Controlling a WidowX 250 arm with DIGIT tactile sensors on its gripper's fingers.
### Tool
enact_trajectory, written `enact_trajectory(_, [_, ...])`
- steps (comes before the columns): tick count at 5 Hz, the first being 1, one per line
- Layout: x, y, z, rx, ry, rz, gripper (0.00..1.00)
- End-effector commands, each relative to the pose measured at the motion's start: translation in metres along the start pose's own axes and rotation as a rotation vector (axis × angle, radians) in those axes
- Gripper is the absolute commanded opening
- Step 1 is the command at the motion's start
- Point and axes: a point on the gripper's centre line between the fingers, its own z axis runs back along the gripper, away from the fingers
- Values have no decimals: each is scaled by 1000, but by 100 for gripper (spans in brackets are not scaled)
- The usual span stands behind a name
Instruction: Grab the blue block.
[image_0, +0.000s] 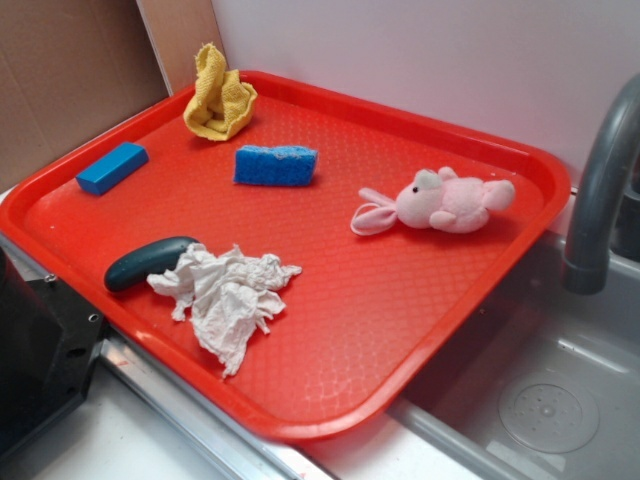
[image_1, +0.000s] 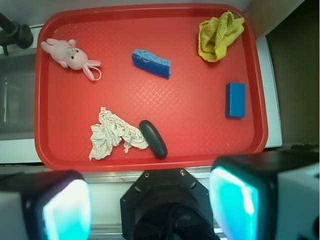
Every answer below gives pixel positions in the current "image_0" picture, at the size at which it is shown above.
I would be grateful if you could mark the grey plastic sink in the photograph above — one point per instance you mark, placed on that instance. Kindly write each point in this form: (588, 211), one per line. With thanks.
(538, 382)

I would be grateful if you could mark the grey faucet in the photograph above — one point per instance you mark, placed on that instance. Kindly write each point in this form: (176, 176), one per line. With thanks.
(605, 216)

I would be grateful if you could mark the crumpled white paper towel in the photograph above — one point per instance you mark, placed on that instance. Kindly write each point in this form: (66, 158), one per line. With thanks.
(227, 298)

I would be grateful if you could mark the pink plush bunny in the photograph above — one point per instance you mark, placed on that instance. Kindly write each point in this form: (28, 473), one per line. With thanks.
(438, 200)

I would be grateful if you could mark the blue rectangular block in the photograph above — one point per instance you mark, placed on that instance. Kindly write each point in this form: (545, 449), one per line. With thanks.
(112, 168)

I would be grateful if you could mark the yellow cloth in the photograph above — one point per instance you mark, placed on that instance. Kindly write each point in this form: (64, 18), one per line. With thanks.
(222, 104)

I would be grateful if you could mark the blue sponge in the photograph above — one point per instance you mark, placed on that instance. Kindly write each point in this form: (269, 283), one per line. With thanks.
(275, 166)

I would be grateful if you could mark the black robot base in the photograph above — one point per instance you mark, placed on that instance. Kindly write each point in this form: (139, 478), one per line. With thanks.
(50, 339)

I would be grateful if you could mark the brown cardboard panel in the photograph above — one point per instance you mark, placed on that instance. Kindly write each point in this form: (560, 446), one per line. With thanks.
(71, 70)

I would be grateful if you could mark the dark teal handle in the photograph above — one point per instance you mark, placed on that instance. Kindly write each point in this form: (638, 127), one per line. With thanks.
(153, 258)

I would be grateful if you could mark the red plastic tray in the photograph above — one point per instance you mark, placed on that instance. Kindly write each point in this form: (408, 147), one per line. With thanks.
(366, 313)

